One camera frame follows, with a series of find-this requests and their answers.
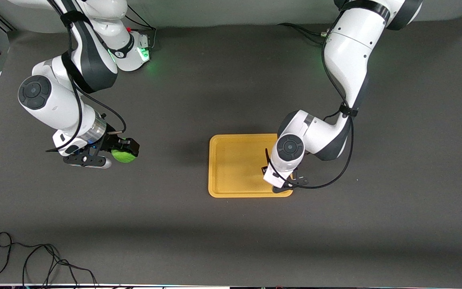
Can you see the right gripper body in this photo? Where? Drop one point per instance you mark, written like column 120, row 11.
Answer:
column 112, row 141

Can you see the green apple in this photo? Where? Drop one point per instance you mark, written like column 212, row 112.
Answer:
column 123, row 156

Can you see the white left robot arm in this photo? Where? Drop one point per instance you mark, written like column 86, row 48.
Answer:
column 347, row 52

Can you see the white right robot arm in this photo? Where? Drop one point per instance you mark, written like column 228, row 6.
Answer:
column 54, row 104

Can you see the yellow plastic tray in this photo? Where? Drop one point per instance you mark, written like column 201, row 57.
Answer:
column 235, row 168

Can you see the dark grey table mat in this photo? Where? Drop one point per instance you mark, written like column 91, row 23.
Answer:
column 231, row 241

